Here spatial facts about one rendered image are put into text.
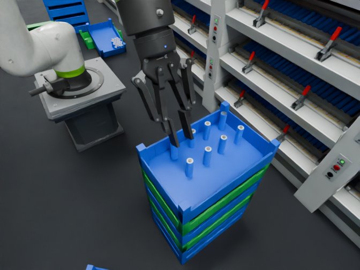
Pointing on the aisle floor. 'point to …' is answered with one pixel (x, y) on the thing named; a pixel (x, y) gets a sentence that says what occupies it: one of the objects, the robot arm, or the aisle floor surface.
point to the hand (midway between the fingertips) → (179, 128)
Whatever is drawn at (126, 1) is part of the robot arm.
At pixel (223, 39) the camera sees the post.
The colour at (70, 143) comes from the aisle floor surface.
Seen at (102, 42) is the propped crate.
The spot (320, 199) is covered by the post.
